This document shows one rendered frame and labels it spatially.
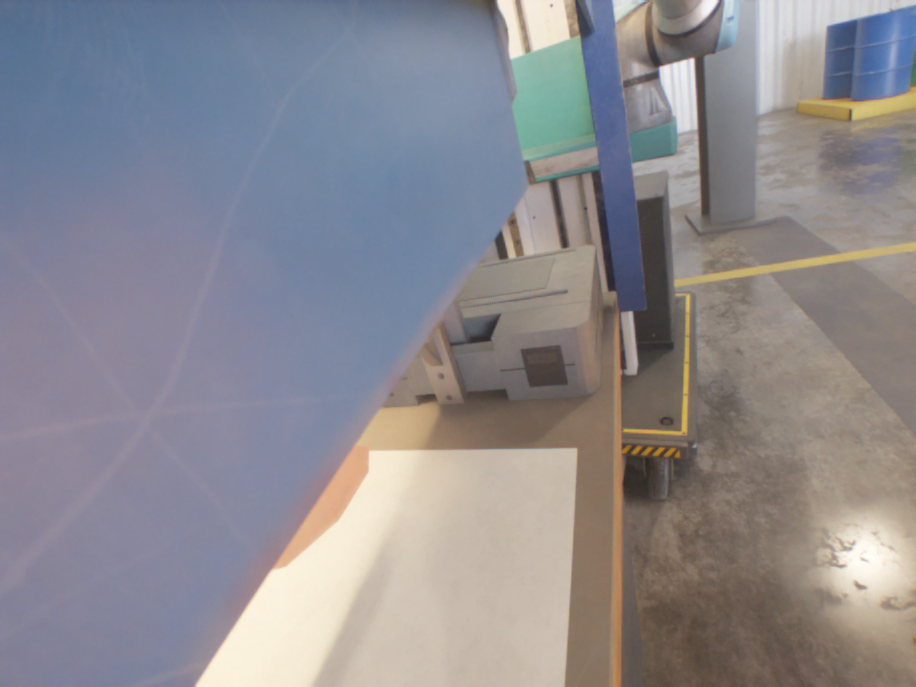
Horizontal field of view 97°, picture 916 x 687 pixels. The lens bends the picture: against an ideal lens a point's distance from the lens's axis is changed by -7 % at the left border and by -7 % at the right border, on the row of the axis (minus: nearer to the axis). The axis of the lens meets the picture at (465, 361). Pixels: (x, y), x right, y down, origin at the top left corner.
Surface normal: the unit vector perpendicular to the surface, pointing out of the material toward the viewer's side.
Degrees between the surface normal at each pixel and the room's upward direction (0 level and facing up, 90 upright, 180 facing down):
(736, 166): 90
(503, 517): 0
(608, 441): 0
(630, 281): 90
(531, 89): 90
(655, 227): 90
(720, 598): 0
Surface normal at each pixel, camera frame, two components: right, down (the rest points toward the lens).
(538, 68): -0.40, 0.55
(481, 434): -0.28, -0.83
